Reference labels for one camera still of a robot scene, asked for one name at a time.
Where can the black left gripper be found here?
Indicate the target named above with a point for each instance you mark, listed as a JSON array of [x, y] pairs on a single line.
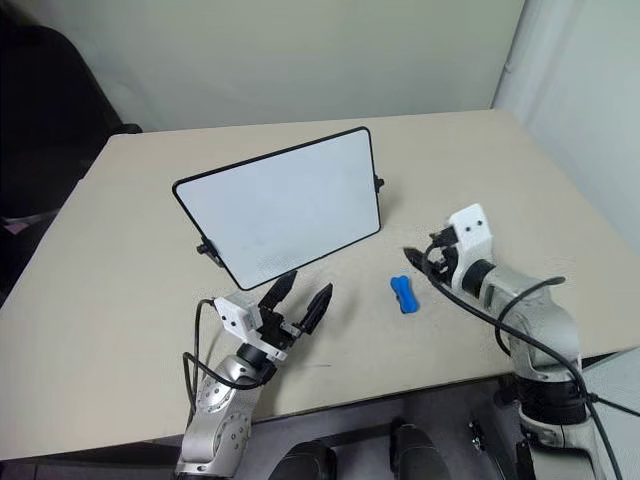
[[277, 334]]

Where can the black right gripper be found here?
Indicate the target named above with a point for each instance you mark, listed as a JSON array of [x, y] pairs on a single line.
[[445, 262]]

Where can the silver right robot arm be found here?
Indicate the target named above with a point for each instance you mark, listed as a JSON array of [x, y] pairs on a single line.
[[550, 320]]

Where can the blue whiteboard eraser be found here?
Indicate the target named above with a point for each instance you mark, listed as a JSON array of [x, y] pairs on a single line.
[[404, 295]]

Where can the black-framed whiteboard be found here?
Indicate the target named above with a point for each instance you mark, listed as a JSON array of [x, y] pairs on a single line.
[[280, 210]]

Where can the dark rounded shape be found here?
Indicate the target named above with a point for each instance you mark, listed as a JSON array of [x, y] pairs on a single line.
[[417, 452], [305, 462]]

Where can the small black clip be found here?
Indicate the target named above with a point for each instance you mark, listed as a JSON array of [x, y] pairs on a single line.
[[477, 435]]

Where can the pink item on floor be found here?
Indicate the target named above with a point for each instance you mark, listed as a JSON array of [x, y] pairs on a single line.
[[14, 226]]

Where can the black chair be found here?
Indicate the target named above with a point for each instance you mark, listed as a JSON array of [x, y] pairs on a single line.
[[50, 125]]

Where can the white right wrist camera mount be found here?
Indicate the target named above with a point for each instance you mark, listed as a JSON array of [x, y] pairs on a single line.
[[472, 235]]

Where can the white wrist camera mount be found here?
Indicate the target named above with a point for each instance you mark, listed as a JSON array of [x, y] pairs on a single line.
[[472, 235], [236, 314]]

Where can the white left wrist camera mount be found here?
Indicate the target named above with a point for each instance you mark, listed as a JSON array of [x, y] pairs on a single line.
[[236, 314]]

